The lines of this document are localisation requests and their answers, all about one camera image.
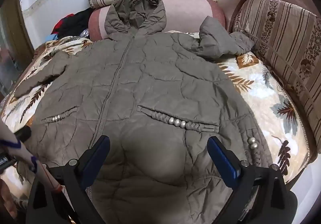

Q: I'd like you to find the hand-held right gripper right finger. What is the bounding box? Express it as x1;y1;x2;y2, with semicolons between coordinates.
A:
207;136;291;224

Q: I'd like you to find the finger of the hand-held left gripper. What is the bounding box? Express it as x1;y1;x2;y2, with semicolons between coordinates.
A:
14;127;32;142

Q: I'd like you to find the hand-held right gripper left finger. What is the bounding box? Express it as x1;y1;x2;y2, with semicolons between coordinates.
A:
26;136;111;224

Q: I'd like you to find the olive quilted hooded jacket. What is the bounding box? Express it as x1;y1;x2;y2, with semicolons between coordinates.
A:
14;0;276;224

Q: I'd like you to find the person's left hand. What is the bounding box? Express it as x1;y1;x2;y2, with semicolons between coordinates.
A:
0;178;17;219

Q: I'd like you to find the leaf print blanket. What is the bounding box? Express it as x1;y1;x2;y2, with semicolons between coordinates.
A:
0;31;310;214

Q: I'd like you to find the red garment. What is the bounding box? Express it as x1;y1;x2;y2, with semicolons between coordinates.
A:
52;14;75;35

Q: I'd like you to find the black garment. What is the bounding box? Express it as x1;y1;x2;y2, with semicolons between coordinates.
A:
60;8;94;38

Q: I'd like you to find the square striped floral cushion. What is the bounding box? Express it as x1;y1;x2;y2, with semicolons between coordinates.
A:
232;0;321;154

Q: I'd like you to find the pink cushion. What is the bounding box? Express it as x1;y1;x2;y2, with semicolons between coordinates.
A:
88;0;321;41

